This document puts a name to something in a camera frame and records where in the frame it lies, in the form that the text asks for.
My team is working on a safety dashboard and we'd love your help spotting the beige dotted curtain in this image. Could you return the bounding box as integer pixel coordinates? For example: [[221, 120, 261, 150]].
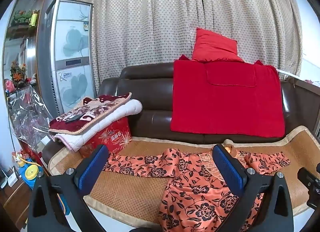
[[76, 0, 303, 95]]

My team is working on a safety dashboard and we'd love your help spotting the white floral standing air conditioner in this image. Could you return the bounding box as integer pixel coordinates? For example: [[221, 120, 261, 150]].
[[36, 0, 97, 115]]

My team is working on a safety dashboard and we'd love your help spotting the orange flower arrangement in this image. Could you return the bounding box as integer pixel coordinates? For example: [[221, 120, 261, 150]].
[[10, 62, 27, 88]]

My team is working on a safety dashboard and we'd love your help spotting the white box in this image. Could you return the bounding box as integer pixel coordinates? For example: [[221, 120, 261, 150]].
[[5, 169, 18, 187]]

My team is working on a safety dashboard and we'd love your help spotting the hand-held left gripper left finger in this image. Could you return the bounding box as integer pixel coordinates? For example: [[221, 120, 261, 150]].
[[27, 144, 118, 232]]

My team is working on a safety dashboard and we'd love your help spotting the orange floral garment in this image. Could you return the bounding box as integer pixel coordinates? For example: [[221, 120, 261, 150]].
[[102, 148, 291, 230]]

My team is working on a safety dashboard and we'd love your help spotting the woven straw sofa mat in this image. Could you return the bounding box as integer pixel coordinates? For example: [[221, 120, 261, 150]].
[[47, 126, 320, 225]]

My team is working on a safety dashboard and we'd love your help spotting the red printed box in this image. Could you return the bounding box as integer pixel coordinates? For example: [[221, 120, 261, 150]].
[[79, 117, 132, 159]]

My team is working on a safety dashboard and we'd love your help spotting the red pillow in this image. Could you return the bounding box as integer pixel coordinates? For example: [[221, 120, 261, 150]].
[[191, 27, 244, 62]]

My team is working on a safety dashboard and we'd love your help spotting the low wooden cabinet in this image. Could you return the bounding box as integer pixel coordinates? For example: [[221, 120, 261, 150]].
[[0, 179, 33, 227]]

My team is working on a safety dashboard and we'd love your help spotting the green ornament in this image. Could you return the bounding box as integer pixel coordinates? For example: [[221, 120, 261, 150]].
[[11, 9, 32, 26]]

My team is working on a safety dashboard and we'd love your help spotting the blue and yellow toy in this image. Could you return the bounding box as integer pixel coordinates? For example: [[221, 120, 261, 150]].
[[14, 152, 44, 190]]

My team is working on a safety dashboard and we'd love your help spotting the folded maroon floral blanket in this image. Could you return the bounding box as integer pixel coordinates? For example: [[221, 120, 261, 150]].
[[49, 92, 132, 136]]

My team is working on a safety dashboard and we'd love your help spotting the clear plastic sheet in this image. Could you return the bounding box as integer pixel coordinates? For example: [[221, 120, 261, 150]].
[[9, 85, 54, 145]]

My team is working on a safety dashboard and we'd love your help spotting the brown leather sofa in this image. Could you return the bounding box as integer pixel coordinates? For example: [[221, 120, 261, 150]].
[[41, 62, 320, 172]]

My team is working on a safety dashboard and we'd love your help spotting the black remote control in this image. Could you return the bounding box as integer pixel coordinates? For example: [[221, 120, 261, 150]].
[[65, 114, 83, 124]]

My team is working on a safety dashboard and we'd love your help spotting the red blanket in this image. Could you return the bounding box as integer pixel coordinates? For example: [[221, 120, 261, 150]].
[[170, 54, 286, 139]]

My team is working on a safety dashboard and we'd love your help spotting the pink ornament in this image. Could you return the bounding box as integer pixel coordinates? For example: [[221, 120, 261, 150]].
[[4, 79, 15, 93]]

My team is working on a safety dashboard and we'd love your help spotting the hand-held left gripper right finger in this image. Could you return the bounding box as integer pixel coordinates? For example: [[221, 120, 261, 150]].
[[212, 143, 294, 232]]

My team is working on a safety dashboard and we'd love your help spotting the folded white quilt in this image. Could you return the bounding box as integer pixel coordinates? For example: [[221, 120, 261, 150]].
[[49, 99, 143, 152]]

